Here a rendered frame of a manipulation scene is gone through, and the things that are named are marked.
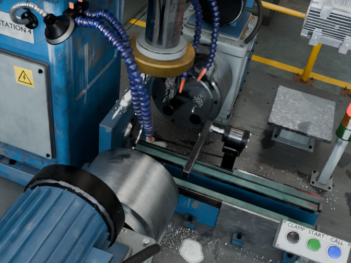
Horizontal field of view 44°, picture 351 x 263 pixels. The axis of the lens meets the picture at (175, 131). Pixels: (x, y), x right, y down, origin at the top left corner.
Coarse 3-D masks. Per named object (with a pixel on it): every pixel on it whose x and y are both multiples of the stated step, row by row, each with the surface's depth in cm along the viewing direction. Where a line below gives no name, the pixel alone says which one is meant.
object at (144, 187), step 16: (96, 160) 108; (112, 160) 104; (128, 160) 104; (144, 160) 105; (112, 176) 100; (128, 176) 100; (144, 176) 102; (160, 176) 105; (128, 192) 97; (144, 192) 99; (160, 192) 103; (176, 192) 109; (128, 208) 95; (144, 208) 97; (160, 208) 101; (128, 224) 94; (144, 224) 96; (160, 224) 101; (160, 240) 103
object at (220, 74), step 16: (208, 48) 150; (224, 64) 149; (160, 80) 145; (176, 80) 143; (192, 80) 141; (208, 80) 139; (224, 80) 146; (160, 96) 149; (176, 96) 147; (192, 96) 144; (208, 96) 142; (224, 96) 146; (160, 112) 154; (176, 112) 151; (192, 112) 138; (208, 112) 146
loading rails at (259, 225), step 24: (144, 144) 145; (168, 168) 143; (216, 168) 140; (192, 192) 131; (216, 192) 133; (240, 192) 139; (264, 192) 136; (288, 192) 136; (192, 216) 137; (216, 216) 134; (240, 216) 129; (264, 216) 126; (288, 216) 138; (312, 216) 134; (240, 240) 133; (264, 240) 132
